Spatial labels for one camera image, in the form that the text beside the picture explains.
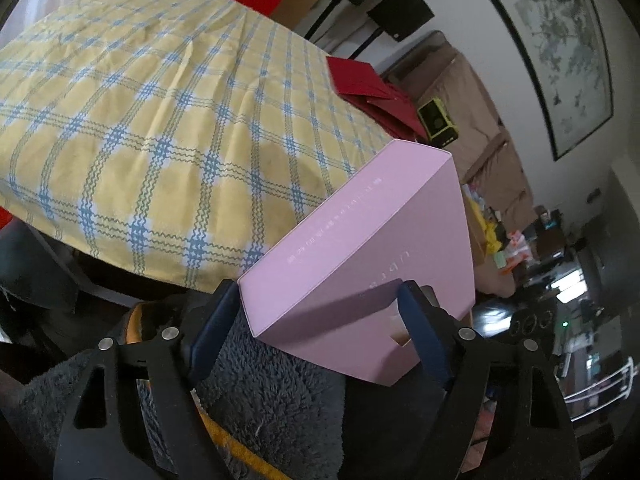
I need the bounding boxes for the pink tissue box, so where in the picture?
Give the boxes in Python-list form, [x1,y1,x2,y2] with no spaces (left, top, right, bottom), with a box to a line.
[239,140,475,386]

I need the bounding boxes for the orange white paper bag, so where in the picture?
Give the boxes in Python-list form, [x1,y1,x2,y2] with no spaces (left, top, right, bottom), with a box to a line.
[494,231,534,274]

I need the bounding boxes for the yellow plastic bag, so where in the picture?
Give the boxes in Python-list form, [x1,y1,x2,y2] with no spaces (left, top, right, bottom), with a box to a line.
[468,200,502,257]

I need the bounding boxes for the brown sofa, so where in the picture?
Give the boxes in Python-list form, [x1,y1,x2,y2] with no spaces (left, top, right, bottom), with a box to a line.
[383,32,536,233]

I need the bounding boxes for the grey fuzzy blanket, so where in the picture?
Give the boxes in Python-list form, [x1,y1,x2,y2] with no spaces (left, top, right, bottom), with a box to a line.
[1,315,444,479]

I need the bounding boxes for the green portable radio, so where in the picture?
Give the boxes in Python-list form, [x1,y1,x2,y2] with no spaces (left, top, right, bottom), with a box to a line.
[418,98,459,148]

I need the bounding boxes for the dark red paper bags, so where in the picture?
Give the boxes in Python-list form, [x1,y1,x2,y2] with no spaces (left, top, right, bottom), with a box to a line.
[326,56,427,142]

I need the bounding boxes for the framed ink painting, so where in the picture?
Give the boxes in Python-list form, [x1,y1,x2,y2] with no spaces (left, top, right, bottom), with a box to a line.
[490,0,614,160]

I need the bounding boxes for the yellow plaid tablecloth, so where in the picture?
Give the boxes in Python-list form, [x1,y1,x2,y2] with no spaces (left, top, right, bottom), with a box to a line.
[1,0,390,292]

